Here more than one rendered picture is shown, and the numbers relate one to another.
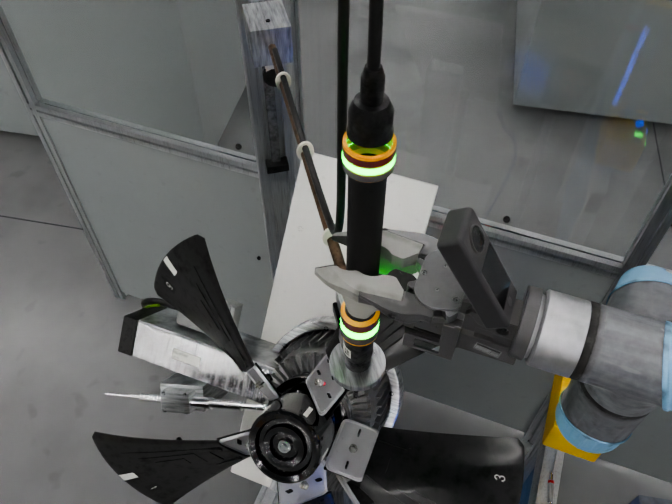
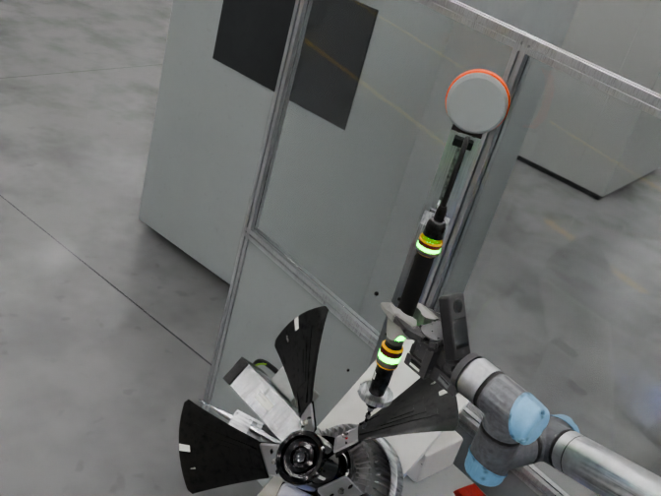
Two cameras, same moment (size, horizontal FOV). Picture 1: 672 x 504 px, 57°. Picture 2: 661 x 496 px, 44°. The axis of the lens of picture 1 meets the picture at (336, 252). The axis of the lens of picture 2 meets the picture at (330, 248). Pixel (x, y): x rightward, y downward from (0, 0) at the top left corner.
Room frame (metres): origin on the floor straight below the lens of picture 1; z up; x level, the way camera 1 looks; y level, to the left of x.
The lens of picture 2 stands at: (-0.90, -0.32, 2.44)
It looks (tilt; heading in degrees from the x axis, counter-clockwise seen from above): 28 degrees down; 20
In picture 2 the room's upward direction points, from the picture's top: 16 degrees clockwise
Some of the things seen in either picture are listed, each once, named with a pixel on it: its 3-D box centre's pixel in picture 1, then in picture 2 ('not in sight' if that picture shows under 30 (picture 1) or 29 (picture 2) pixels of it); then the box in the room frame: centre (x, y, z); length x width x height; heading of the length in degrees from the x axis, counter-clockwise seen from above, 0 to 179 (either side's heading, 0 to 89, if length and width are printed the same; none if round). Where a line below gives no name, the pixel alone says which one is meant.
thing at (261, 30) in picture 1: (267, 31); (431, 231); (0.99, 0.12, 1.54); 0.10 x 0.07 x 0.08; 14
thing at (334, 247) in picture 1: (304, 150); not in sight; (0.68, 0.05, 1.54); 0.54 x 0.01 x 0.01; 14
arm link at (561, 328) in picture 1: (553, 328); (479, 379); (0.32, -0.21, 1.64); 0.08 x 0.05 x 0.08; 159
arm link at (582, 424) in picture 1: (607, 391); (499, 449); (0.30, -0.29, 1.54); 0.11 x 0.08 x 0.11; 147
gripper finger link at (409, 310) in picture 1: (405, 297); (415, 330); (0.34, -0.07, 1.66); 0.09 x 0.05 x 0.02; 79
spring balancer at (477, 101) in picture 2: not in sight; (477, 101); (1.08, 0.14, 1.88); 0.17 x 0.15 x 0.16; 69
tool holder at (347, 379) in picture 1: (356, 338); (382, 374); (0.39, -0.02, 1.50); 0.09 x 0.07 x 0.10; 14
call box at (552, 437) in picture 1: (579, 408); not in sight; (0.53, -0.47, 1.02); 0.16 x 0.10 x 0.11; 159
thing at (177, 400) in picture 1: (178, 400); (242, 424); (0.52, 0.29, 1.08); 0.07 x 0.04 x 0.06; 79
